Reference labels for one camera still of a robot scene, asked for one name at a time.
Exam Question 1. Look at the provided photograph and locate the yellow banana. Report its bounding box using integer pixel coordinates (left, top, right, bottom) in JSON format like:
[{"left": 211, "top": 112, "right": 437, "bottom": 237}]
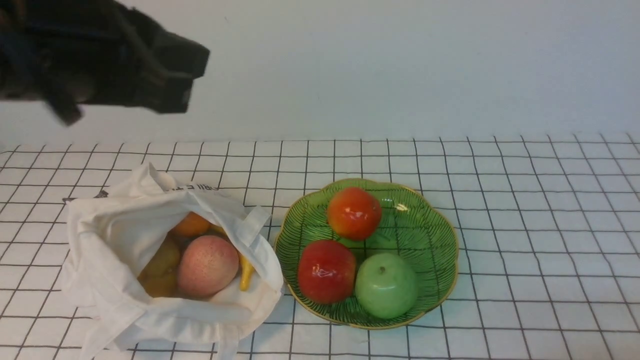
[{"left": 238, "top": 253, "right": 254, "bottom": 292}]

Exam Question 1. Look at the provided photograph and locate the pink peach apple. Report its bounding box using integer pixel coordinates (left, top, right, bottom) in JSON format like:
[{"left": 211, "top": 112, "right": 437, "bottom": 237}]
[{"left": 177, "top": 235, "right": 240, "bottom": 299}]

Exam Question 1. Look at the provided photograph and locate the orange mandarin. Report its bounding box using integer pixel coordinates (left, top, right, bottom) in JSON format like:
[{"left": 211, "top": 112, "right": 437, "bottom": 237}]
[{"left": 170, "top": 212, "right": 211, "bottom": 238}]

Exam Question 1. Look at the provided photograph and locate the green leaf-pattern glass bowl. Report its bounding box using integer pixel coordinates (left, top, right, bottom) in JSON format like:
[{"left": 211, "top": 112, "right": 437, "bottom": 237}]
[{"left": 274, "top": 178, "right": 459, "bottom": 330}]

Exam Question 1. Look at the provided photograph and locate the white black-grid tablecloth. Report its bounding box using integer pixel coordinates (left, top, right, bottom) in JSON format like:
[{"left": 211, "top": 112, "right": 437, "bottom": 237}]
[{"left": 0, "top": 135, "right": 640, "bottom": 360}]

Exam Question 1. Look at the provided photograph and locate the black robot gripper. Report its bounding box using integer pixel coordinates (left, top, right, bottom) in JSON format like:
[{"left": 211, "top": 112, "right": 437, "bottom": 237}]
[{"left": 0, "top": 0, "right": 210, "bottom": 126}]

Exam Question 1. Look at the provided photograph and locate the green apple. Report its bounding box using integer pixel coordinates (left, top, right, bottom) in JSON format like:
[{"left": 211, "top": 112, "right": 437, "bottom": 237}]
[{"left": 354, "top": 252, "right": 419, "bottom": 320}]

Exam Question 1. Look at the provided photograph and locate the white cloth tote bag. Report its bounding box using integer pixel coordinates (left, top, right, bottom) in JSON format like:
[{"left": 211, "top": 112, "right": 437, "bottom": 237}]
[{"left": 61, "top": 162, "right": 284, "bottom": 360}]

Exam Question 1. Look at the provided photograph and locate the orange-red apple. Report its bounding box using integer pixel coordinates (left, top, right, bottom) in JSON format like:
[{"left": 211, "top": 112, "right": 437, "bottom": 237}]
[{"left": 326, "top": 187, "right": 383, "bottom": 242}]

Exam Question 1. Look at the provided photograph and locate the yellow-brown pear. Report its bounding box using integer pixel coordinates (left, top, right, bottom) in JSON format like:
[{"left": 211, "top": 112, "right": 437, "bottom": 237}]
[{"left": 137, "top": 235, "right": 181, "bottom": 298}]

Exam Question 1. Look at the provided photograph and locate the red apple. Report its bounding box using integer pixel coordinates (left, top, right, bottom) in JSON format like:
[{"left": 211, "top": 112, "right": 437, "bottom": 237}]
[{"left": 297, "top": 239, "right": 357, "bottom": 305}]

